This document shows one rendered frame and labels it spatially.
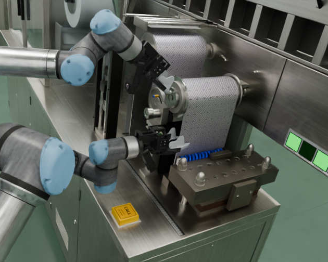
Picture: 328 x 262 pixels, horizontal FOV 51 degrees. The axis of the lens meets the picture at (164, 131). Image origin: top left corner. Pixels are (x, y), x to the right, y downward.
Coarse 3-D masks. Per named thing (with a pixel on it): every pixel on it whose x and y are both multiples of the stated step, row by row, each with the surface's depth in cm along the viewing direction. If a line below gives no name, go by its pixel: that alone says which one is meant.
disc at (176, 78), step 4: (176, 76) 120; (176, 80) 120; (180, 80) 118; (184, 84) 116; (184, 88) 116; (184, 92) 117; (184, 104) 118; (184, 108) 118; (180, 112) 120; (184, 112) 118; (176, 116) 123; (180, 116) 121
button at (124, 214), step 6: (126, 204) 117; (114, 210) 114; (120, 210) 114; (126, 210) 114; (132, 210) 115; (114, 216) 114; (120, 216) 111; (126, 216) 112; (132, 216) 112; (138, 216) 113; (120, 222) 110; (126, 222) 112
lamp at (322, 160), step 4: (320, 152) 111; (316, 156) 112; (320, 156) 111; (324, 156) 110; (316, 160) 112; (320, 160) 111; (324, 160) 110; (316, 164) 113; (320, 164) 111; (324, 164) 110; (324, 168) 110
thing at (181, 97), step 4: (172, 84) 120; (176, 84) 118; (180, 84) 118; (176, 88) 119; (180, 88) 117; (180, 92) 117; (180, 96) 117; (184, 96) 117; (180, 100) 118; (184, 100) 117; (180, 104) 118; (172, 108) 123; (176, 108) 120; (180, 108) 118; (172, 112) 123; (176, 112) 121
